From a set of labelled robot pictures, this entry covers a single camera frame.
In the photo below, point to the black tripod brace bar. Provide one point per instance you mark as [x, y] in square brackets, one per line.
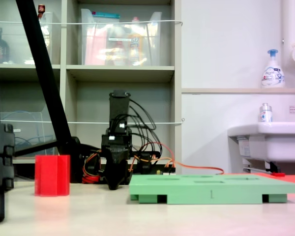
[34, 148]

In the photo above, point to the black tripod leg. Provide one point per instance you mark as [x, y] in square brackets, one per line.
[44, 73]

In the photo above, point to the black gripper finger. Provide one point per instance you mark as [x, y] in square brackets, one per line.
[112, 174]
[121, 169]

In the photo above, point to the black sink bracket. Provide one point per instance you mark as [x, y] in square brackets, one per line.
[274, 167]

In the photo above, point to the black clamp block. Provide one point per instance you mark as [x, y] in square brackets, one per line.
[145, 164]

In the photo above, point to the circuit board with terminals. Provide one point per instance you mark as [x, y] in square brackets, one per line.
[170, 172]

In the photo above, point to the narrow clear plastic bin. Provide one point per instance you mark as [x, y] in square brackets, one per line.
[14, 44]

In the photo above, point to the beige shelf unit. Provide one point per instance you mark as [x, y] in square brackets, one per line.
[120, 71]

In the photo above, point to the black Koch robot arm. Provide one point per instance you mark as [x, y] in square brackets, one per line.
[119, 108]

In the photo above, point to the red capped bottle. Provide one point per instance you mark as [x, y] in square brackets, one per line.
[41, 9]

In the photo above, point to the small red flat piece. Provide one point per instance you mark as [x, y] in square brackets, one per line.
[278, 174]

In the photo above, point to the white ceramic sink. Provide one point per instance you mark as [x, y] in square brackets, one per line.
[280, 142]

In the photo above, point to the pink capped spray bottle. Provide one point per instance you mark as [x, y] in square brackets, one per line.
[135, 44]

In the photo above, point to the white wall pipe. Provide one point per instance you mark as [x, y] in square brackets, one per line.
[291, 19]

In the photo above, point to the white foam soap bottle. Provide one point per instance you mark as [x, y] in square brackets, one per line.
[273, 76]

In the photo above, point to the teal topped packet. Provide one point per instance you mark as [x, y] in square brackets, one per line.
[105, 16]

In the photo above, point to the pink refill pouch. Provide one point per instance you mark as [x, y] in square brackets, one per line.
[94, 49]

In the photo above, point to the dark glass bottle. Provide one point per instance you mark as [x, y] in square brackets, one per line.
[1, 49]

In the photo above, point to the small clear sanitizer bottle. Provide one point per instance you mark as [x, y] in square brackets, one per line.
[265, 114]

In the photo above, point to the red cross columnar block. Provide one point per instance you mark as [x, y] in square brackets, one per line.
[51, 175]

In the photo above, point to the wide clear plastic bin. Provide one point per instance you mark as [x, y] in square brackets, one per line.
[100, 49]

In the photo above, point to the green shape hole board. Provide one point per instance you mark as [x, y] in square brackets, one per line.
[186, 191]

